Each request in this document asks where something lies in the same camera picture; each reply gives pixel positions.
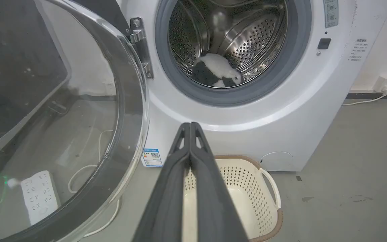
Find blue energy label sticker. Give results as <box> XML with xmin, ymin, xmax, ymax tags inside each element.
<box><xmin>142</xmin><ymin>148</ymin><xmax>163</xmax><ymax>167</ymax></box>

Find chrome door hinge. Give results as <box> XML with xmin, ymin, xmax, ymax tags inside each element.
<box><xmin>128</xmin><ymin>17</ymin><xmax>154</xmax><ymax>79</ymax></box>

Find white wall socket with plug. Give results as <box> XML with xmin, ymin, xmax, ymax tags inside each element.
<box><xmin>374</xmin><ymin>76</ymin><xmax>387</xmax><ymax>94</ymax></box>

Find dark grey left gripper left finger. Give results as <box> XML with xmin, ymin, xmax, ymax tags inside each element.
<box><xmin>132</xmin><ymin>122</ymin><xmax>191</xmax><ymax>242</ymax></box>

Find black and white plush toy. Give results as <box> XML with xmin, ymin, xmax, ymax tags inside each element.
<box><xmin>191</xmin><ymin>51</ymin><xmax>242</xmax><ymax>88</ymax></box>

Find white power strip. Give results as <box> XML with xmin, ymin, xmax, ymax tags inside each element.
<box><xmin>20</xmin><ymin>170</ymin><xmax>59</xmax><ymax>226</ymax></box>

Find transparent round washing machine door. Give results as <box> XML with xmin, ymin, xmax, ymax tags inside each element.
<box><xmin>0</xmin><ymin>0</ymin><xmax>149</xmax><ymax>242</ymax></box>

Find white front-load washing machine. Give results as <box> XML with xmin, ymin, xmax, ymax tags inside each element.
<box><xmin>115</xmin><ymin>0</ymin><xmax>387</xmax><ymax>172</ymax></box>

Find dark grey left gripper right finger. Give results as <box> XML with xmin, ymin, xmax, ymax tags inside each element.
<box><xmin>190</xmin><ymin>122</ymin><xmax>250</xmax><ymax>242</ymax></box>

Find cream perforated laundry basket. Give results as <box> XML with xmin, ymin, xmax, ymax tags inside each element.
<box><xmin>181</xmin><ymin>155</ymin><xmax>284</xmax><ymax>242</ymax></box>

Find white power strip cable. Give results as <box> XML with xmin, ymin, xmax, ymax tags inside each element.
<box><xmin>68</xmin><ymin>129</ymin><xmax>121</xmax><ymax>238</ymax></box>

